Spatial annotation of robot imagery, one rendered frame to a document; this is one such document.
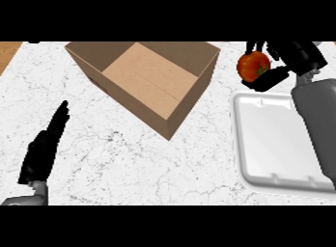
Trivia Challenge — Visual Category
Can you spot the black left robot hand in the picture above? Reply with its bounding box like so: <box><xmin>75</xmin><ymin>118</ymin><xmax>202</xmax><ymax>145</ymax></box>
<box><xmin>17</xmin><ymin>99</ymin><xmax>72</xmax><ymax>185</ymax></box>

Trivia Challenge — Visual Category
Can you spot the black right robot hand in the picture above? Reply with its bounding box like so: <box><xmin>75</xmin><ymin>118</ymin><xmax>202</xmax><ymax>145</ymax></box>
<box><xmin>240</xmin><ymin>41</ymin><xmax>329</xmax><ymax>93</ymax></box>

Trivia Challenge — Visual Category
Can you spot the red tomato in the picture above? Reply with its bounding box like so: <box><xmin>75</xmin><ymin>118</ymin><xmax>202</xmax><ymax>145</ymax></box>
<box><xmin>234</xmin><ymin>50</ymin><xmax>273</xmax><ymax>83</ymax></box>

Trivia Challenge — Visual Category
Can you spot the white foam tray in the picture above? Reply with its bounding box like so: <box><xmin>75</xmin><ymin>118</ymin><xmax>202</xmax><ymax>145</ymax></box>
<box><xmin>231</xmin><ymin>90</ymin><xmax>336</xmax><ymax>199</ymax></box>

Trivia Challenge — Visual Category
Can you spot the brown cardboard box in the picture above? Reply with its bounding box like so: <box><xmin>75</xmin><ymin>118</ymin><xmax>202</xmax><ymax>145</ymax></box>
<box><xmin>63</xmin><ymin>41</ymin><xmax>222</xmax><ymax>142</ymax></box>

